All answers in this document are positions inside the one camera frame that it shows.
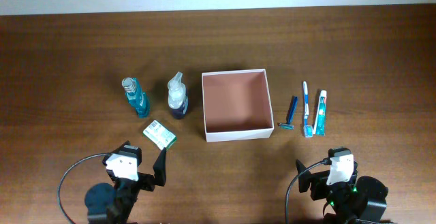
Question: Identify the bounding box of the blue white toothbrush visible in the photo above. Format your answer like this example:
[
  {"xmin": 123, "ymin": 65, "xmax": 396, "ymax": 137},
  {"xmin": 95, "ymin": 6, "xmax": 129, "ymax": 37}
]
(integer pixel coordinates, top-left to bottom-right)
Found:
[{"xmin": 302, "ymin": 81, "xmax": 313, "ymax": 138}]

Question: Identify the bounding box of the blue disposable razor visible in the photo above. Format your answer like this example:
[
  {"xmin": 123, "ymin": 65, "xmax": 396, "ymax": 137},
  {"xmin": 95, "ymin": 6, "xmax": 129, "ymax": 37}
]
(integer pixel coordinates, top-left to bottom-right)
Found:
[{"xmin": 279, "ymin": 96, "xmax": 298, "ymax": 130}]

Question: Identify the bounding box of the teal white toothpaste tube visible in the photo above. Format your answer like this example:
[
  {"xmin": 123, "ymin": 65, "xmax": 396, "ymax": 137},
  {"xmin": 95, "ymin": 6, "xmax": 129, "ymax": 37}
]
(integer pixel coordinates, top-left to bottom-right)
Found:
[{"xmin": 313, "ymin": 90, "xmax": 327, "ymax": 136}]

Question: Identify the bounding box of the clear spray bottle dark liquid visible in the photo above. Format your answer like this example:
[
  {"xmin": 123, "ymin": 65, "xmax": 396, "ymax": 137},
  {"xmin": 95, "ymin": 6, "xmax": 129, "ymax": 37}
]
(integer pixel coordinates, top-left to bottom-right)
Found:
[{"xmin": 168, "ymin": 71, "xmax": 189, "ymax": 119}]

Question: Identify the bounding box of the teal mouthwash bottle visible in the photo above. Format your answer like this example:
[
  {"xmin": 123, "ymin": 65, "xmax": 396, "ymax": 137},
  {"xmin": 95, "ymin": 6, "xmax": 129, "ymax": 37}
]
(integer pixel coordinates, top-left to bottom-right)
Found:
[{"xmin": 122, "ymin": 77, "xmax": 150, "ymax": 118}]

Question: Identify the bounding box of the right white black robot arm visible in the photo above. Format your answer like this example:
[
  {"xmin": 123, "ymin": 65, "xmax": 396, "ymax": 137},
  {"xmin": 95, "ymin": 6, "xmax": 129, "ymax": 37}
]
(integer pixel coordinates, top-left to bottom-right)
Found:
[{"xmin": 296, "ymin": 160, "xmax": 388, "ymax": 224}]

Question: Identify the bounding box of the green white soap box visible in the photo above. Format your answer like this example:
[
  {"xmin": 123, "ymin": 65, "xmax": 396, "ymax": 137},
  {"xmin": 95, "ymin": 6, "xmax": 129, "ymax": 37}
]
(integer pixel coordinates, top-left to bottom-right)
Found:
[{"xmin": 142, "ymin": 120, "xmax": 177, "ymax": 150}]

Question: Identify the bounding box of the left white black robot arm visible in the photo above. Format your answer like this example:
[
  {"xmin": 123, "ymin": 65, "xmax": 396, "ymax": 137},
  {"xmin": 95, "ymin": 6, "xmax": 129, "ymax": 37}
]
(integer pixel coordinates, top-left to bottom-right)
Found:
[{"xmin": 84, "ymin": 144, "xmax": 167, "ymax": 223}]

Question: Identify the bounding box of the white square cardboard box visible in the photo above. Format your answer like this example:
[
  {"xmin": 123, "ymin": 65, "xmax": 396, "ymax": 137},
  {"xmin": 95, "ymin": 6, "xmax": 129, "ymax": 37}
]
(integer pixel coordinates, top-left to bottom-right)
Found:
[{"xmin": 202, "ymin": 69, "xmax": 275, "ymax": 142}]

